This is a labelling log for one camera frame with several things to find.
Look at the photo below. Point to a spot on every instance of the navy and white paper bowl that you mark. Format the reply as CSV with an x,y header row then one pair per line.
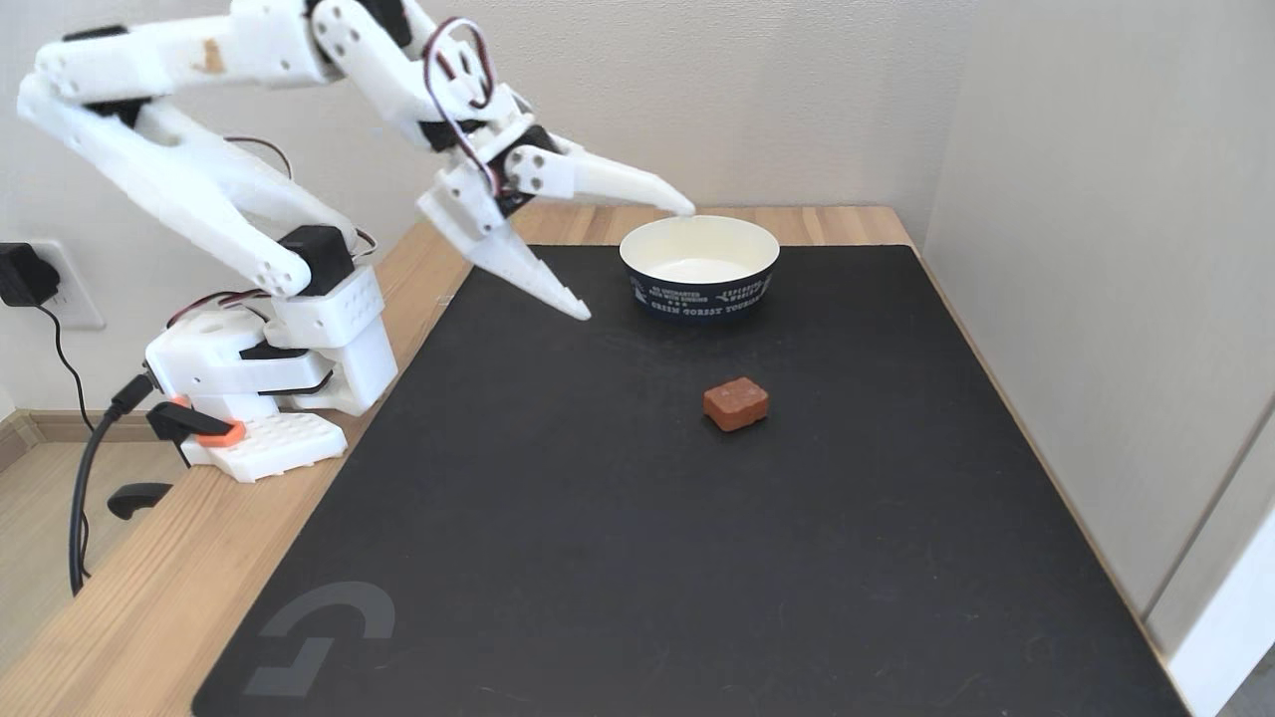
x,y
699,289

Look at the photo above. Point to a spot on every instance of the white wall outlet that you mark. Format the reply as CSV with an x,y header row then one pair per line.
x,y
82,294

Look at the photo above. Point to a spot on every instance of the brown brick toy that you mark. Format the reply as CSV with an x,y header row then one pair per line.
x,y
736,403

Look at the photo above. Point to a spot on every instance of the wooden baseboard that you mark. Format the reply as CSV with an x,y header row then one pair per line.
x,y
60,426

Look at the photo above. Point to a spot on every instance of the black power adapter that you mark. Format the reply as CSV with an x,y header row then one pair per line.
x,y
20,274

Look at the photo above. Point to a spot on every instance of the black and orange table clamp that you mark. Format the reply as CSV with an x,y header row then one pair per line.
x,y
191,423

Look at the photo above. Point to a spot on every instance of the black desk mat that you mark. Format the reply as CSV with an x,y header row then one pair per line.
x,y
697,558

